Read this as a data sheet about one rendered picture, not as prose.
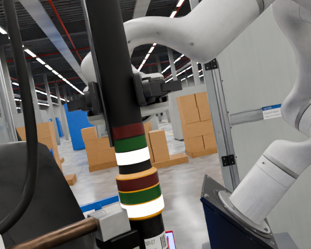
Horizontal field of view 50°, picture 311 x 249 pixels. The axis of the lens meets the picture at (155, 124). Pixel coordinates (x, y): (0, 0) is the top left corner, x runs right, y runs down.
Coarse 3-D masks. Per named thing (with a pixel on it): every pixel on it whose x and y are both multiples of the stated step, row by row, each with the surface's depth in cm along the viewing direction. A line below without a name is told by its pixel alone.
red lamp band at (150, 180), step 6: (150, 174) 32; (156, 174) 33; (120, 180) 32; (126, 180) 32; (132, 180) 32; (138, 180) 32; (144, 180) 32; (150, 180) 32; (156, 180) 33; (120, 186) 32; (126, 186) 32; (132, 186) 32; (138, 186) 32; (144, 186) 32; (150, 186) 32
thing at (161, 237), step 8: (160, 216) 33; (136, 224) 33; (144, 224) 32; (152, 224) 32; (160, 224) 33; (144, 232) 32; (152, 232) 32; (160, 232) 33; (144, 240) 32; (152, 240) 32; (160, 240) 33; (144, 248) 33; (152, 248) 32; (160, 248) 33
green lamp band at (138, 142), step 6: (132, 138) 32; (138, 138) 32; (144, 138) 33; (114, 144) 33; (120, 144) 32; (126, 144) 32; (132, 144) 32; (138, 144) 32; (144, 144) 33; (120, 150) 32; (126, 150) 32
